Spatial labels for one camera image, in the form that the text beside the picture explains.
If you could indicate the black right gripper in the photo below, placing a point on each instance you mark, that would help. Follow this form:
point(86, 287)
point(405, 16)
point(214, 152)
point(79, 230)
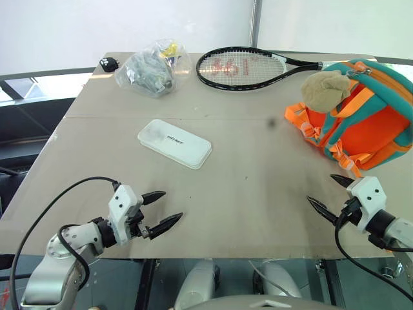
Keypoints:
point(349, 211)

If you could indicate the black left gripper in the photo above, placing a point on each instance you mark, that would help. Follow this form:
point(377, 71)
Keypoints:
point(136, 222)

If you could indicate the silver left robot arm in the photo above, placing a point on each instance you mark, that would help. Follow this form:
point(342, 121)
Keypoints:
point(72, 245)

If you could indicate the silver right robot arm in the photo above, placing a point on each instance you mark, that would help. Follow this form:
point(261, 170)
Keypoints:
point(392, 231)

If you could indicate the white plastic case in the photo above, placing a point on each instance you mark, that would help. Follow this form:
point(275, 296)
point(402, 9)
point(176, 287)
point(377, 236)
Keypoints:
point(174, 142)

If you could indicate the orange and teal backpack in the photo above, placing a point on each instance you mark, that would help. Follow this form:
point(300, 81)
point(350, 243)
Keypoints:
point(364, 122)

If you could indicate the silver robot right leg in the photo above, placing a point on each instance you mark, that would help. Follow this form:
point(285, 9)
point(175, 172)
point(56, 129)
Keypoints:
point(279, 279)

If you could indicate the beige plush toy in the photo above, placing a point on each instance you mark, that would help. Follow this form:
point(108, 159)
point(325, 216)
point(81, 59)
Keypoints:
point(324, 88)

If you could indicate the clear plastic bag of items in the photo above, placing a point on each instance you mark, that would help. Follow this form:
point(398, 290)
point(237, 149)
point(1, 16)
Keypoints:
point(151, 69)

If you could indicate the black paw-print object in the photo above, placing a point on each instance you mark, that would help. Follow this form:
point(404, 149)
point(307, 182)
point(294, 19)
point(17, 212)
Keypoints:
point(109, 63)

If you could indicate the black tennis racket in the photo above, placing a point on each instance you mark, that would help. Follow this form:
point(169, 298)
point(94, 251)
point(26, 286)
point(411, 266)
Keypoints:
point(242, 66)

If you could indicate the grey metal pole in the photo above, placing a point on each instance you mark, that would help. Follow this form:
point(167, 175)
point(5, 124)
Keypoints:
point(255, 22)

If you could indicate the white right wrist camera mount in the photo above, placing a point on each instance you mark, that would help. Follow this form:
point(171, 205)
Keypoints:
point(368, 197)

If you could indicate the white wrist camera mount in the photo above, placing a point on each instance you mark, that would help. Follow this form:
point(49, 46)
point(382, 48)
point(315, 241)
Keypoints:
point(122, 206)
point(368, 197)

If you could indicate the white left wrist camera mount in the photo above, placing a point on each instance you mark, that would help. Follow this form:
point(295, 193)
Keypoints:
point(122, 206)

